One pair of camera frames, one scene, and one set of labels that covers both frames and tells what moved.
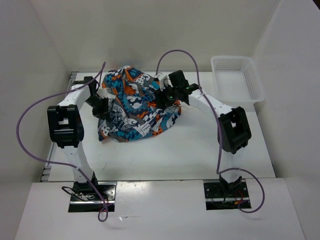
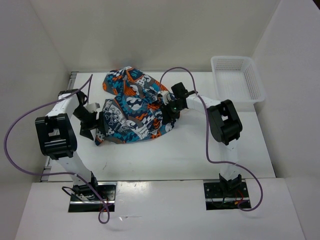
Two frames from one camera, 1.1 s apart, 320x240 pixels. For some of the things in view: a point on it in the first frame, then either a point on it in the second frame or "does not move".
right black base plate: [217, 197] does not move
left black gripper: [103, 113] → [85, 129]
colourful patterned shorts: [134, 112] does not move
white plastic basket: [237, 81] does not move
